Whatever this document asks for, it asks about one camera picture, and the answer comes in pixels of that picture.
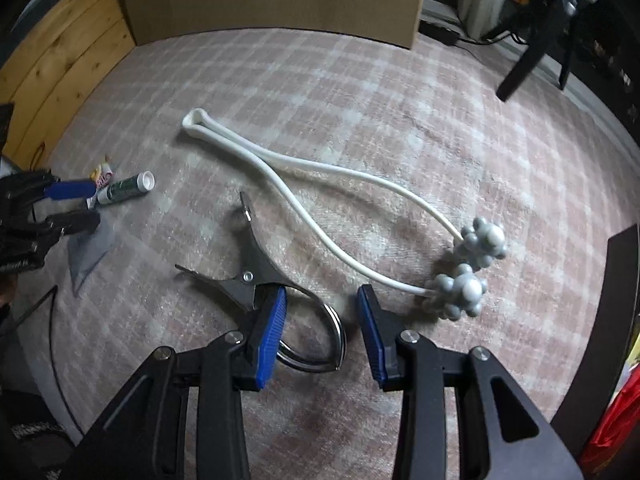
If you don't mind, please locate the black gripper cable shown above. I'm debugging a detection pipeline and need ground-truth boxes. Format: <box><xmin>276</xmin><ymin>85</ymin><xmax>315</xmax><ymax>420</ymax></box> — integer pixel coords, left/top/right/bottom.
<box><xmin>10</xmin><ymin>285</ymin><xmax>86</xmax><ymax>441</ymax></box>

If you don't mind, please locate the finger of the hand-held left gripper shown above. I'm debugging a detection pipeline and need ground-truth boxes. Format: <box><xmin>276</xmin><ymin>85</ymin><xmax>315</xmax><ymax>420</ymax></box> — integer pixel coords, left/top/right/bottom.
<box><xmin>0</xmin><ymin>169</ymin><xmax>97</xmax><ymax>213</ymax></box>
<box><xmin>0</xmin><ymin>210</ymin><xmax>102</xmax><ymax>273</ymax></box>

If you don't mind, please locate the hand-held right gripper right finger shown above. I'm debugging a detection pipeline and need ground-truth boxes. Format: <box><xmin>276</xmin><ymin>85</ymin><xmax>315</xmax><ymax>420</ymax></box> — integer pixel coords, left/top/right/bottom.
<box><xmin>356</xmin><ymin>284</ymin><xmax>583</xmax><ymax>480</ymax></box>

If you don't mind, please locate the metal spring clip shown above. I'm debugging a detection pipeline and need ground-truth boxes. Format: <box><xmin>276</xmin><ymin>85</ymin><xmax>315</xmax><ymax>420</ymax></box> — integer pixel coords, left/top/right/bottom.
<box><xmin>175</xmin><ymin>190</ymin><xmax>347</xmax><ymax>373</ymax></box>

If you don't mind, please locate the black power cable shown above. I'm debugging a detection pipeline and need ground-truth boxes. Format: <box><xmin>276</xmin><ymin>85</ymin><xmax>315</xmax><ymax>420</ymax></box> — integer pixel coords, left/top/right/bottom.
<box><xmin>452</xmin><ymin>29</ymin><xmax>531</xmax><ymax>47</ymax></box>

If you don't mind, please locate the red cloth pouch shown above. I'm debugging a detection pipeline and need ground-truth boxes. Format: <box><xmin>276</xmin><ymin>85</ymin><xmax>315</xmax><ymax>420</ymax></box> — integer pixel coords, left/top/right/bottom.
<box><xmin>577</xmin><ymin>372</ymin><xmax>640</xmax><ymax>468</ymax></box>

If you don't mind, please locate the black tripod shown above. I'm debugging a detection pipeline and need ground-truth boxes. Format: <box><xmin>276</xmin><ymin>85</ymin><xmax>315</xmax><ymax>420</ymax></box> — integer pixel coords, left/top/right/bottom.
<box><xmin>495</xmin><ymin>0</ymin><xmax>583</xmax><ymax>102</ymax></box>

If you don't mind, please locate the light wooden cabinet panel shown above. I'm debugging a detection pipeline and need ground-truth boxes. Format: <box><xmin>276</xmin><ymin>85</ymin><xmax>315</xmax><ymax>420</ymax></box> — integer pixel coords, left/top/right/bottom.
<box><xmin>107</xmin><ymin>0</ymin><xmax>431</xmax><ymax>51</ymax></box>

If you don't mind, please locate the black power adapter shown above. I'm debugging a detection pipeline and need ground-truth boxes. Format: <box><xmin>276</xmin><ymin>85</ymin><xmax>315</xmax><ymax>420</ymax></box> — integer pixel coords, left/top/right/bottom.
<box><xmin>419</xmin><ymin>19</ymin><xmax>463</xmax><ymax>47</ymax></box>

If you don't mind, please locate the pink plaid blanket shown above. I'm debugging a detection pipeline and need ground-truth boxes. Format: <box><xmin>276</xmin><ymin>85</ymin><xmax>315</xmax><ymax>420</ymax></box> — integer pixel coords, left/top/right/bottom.
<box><xmin>0</xmin><ymin>27</ymin><xmax>640</xmax><ymax>480</ymax></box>

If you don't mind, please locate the dark shelf unit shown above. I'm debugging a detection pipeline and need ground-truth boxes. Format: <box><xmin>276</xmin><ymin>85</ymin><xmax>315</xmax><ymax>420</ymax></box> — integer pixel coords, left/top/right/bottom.
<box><xmin>570</xmin><ymin>0</ymin><xmax>640</xmax><ymax>131</ymax></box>

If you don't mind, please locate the white massager with grey balls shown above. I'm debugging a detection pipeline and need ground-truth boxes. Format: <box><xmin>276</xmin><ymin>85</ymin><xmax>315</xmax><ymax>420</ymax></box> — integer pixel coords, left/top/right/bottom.
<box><xmin>181</xmin><ymin>108</ymin><xmax>508</xmax><ymax>322</ymax></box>

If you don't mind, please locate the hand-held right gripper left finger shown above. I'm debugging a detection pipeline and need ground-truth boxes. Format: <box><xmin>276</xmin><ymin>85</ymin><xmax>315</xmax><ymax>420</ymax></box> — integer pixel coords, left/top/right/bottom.
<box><xmin>60</xmin><ymin>285</ymin><xmax>288</xmax><ymax>480</ymax></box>

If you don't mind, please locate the knotty pine wood board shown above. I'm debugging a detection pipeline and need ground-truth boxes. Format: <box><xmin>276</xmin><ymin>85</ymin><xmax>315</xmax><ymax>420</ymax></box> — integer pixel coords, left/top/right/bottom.
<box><xmin>0</xmin><ymin>0</ymin><xmax>137</xmax><ymax>171</ymax></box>

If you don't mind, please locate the small yellow white packet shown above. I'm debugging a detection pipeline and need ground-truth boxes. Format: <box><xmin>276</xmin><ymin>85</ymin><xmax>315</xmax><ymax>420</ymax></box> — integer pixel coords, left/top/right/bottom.
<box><xmin>89</xmin><ymin>156</ymin><xmax>115</xmax><ymax>183</ymax></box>

